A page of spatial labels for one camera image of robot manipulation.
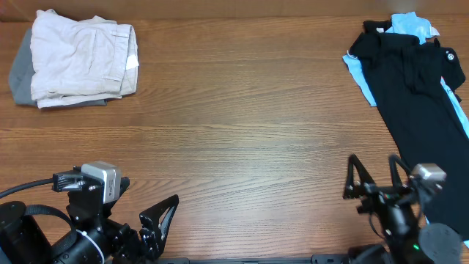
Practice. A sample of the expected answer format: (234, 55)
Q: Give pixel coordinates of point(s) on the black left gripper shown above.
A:
(130, 248)

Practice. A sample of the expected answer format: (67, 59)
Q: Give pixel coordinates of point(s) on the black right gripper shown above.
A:
(379, 196)

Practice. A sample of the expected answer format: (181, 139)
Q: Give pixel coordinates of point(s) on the beige shorts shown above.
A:
(117, 47)

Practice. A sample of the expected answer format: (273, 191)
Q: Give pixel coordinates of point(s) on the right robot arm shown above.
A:
(435, 242)

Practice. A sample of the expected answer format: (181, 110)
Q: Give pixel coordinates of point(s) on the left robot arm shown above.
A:
(23, 241)

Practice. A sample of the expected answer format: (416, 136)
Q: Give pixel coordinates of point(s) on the black shirt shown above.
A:
(410, 81)

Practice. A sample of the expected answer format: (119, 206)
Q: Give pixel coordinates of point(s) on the light blue shirt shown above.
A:
(404, 23)

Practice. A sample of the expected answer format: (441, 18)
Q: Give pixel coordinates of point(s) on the folded grey shorts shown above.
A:
(22, 77)

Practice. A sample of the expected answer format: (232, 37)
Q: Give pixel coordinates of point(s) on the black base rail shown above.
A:
(314, 259)

